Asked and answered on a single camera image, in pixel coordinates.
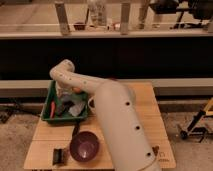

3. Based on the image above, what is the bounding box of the white crumpled cloth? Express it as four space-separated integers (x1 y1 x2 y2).
68 101 86 117

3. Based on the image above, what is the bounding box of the black spatula handle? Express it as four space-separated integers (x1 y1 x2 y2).
72 121 80 137

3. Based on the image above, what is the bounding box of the orange ball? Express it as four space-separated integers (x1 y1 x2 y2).
73 87 82 93

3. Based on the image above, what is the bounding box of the green plastic tray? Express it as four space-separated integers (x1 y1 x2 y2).
41 81 88 124

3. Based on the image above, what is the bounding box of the dark sponge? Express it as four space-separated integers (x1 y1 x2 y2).
56 102 74 116

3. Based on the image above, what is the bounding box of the yellow black cart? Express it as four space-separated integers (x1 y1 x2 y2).
179 97 213 143

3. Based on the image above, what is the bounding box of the wooden table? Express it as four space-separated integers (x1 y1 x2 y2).
24 82 176 171

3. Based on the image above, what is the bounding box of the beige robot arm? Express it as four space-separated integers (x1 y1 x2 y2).
49 59 162 171

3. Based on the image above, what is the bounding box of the small black box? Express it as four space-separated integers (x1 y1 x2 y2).
53 149 65 165

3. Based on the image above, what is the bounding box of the small brown object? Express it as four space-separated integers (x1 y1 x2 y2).
152 146 159 156

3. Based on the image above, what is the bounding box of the purple bowl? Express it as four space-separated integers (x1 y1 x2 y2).
69 131 100 162

